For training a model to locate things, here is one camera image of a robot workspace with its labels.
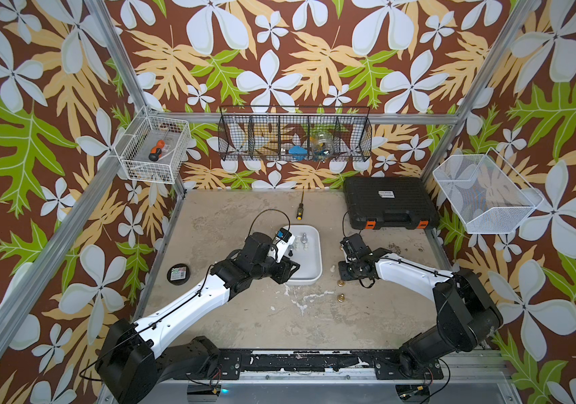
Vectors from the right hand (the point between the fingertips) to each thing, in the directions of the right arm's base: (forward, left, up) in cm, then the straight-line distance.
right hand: (342, 270), depth 92 cm
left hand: (-4, +18, +16) cm, 24 cm away
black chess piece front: (+8, +19, -1) cm, 21 cm away
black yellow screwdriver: (+32, +14, -1) cm, 35 cm away
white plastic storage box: (+9, +13, 0) cm, 16 cm away
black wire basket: (+45, +17, +29) cm, 56 cm away
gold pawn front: (-10, +2, -1) cm, 11 cm away
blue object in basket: (+36, +16, +27) cm, 47 cm away
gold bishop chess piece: (-5, +1, -1) cm, 5 cm away
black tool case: (+31, -18, +3) cm, 36 cm away
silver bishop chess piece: (+14, +14, 0) cm, 20 cm away
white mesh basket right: (+15, -45, +26) cm, 54 cm away
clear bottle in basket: (+37, +7, +32) cm, 49 cm away
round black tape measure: (-1, +61, 0) cm, 61 cm away
